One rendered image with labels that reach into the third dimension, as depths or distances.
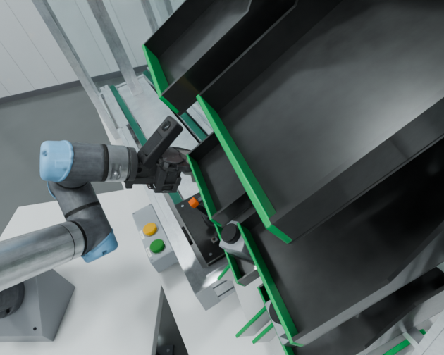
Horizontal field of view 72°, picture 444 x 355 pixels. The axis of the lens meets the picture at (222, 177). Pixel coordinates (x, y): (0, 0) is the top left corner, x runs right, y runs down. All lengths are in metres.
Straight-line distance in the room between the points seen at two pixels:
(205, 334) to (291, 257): 0.56
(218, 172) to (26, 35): 4.60
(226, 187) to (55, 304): 0.74
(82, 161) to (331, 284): 0.47
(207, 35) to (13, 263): 0.45
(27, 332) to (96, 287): 0.19
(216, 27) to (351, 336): 0.38
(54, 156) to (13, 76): 4.75
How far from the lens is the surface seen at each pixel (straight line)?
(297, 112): 0.19
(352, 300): 0.27
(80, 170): 0.61
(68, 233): 0.64
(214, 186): 0.40
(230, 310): 0.85
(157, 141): 0.64
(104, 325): 0.97
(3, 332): 1.09
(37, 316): 1.00
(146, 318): 0.92
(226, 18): 0.32
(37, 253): 0.60
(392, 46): 0.20
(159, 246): 0.87
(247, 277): 0.48
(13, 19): 4.90
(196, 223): 0.87
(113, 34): 1.66
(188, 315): 0.88
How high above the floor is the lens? 1.64
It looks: 44 degrees down
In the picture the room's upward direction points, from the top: 18 degrees counter-clockwise
